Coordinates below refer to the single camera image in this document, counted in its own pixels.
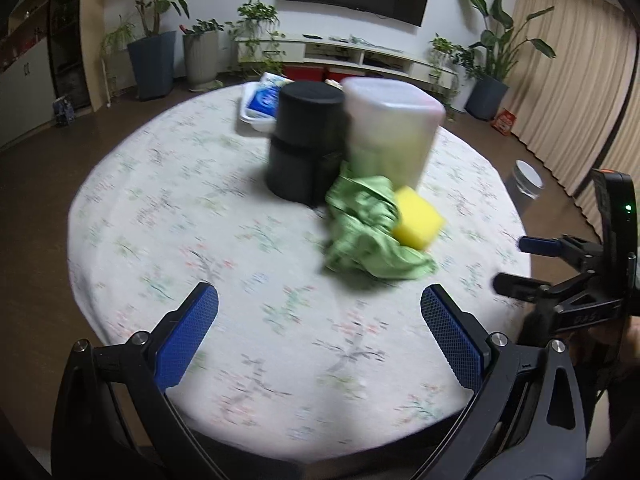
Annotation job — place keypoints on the person's right hand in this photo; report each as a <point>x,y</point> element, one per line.
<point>600,342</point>

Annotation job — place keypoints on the white plastic tray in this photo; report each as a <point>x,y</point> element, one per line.
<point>252,120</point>

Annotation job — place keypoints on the round table with floral cloth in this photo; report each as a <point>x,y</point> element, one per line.
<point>200,210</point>

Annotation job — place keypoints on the translucent plastic container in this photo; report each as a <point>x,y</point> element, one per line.
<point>395,130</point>

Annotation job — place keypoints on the red storage box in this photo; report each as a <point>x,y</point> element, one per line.
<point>302,72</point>
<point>340,73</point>

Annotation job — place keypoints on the tall potted plant blue-grey pot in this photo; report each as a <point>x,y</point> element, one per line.
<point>150,60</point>

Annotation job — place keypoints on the beige curtain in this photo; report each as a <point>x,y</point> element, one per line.
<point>575,85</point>

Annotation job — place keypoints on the yellow rectangular sponge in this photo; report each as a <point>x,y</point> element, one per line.
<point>417,217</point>

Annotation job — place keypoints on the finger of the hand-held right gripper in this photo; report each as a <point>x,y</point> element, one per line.
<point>537,245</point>
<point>515,285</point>

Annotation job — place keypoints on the potted plant grey ribbed pot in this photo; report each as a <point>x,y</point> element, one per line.
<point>202,55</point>

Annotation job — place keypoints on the white wall cabinet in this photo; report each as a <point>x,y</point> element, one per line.
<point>25,85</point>

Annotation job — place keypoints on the red bag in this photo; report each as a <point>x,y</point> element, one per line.
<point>504,122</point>

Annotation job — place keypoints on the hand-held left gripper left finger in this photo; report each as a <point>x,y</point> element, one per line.
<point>187,335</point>

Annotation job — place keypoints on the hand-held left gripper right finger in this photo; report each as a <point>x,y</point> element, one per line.
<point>450,340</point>

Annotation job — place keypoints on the large-leaved plant dark pot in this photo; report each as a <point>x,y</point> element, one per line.
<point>492,60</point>

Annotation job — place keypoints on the trailing ivy plant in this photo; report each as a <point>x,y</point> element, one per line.
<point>260,25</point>

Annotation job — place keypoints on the small thin-leaved potted plant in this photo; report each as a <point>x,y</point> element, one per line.
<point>117,37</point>

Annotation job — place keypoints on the white tv stand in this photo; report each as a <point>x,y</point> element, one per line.
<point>380,55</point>

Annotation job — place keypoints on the leafy plant beside tv stand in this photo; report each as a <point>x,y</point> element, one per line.
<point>447,57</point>

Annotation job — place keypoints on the grey trash bin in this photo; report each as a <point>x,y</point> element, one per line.
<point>525,185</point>

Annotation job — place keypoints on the green floral cloth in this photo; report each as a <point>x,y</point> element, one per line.
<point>365,230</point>

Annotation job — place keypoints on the black cylindrical container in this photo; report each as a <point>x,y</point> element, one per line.
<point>300,145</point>

